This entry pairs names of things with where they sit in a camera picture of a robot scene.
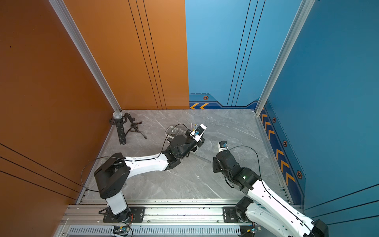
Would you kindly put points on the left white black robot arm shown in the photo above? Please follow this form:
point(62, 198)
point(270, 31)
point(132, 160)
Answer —
point(113, 173)

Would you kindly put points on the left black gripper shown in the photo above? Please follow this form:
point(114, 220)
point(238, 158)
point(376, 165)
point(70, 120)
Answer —
point(199, 144)

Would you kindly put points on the green circuit board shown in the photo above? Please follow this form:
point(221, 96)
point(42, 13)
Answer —
point(253, 231)
point(122, 231)

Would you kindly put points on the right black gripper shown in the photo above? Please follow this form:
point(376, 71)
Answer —
point(215, 163)

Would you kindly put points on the black perforated post with ball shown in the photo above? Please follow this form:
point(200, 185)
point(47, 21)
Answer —
point(118, 120)

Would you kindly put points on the right aluminium corner post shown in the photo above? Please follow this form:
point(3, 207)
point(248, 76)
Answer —
point(292, 35)

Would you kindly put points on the aluminium corner post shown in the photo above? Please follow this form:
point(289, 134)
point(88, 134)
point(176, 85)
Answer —
point(292, 35)
point(70, 26)

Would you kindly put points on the left green circuit board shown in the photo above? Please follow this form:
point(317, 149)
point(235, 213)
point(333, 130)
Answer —
point(122, 231)

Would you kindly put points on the white toothbrush holder organizer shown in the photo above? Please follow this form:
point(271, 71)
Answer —
point(173, 131)

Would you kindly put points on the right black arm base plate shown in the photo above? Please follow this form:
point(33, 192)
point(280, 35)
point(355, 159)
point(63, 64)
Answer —
point(232, 214)

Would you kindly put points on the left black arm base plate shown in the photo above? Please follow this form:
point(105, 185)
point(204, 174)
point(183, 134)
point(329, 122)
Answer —
point(137, 214)

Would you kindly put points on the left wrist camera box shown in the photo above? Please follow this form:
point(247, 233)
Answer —
point(198, 132)

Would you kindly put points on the small black tripod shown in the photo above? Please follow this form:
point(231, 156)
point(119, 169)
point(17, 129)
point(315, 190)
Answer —
point(134, 126)

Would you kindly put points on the left aluminium corner post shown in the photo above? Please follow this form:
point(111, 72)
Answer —
point(70, 26)

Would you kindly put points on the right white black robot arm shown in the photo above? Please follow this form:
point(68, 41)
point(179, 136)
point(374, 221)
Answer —
point(262, 205)

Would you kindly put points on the right green circuit board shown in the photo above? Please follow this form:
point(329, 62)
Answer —
point(253, 231)

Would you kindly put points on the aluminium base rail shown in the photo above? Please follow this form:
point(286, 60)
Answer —
point(163, 217)

